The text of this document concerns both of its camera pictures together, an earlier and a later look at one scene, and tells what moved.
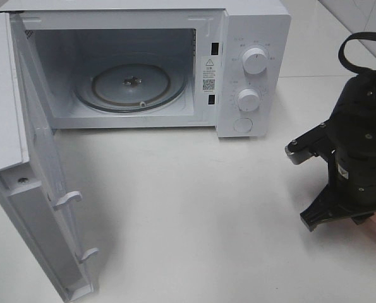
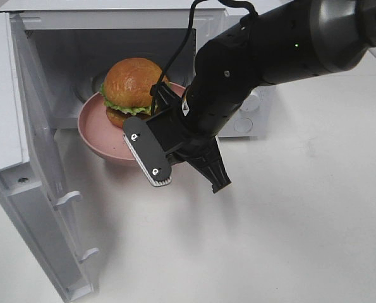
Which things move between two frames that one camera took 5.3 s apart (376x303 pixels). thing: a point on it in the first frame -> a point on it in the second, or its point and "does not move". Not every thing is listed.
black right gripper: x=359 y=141 -> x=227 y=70
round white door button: x=243 y=125 does not move
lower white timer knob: x=248 y=100 does not move
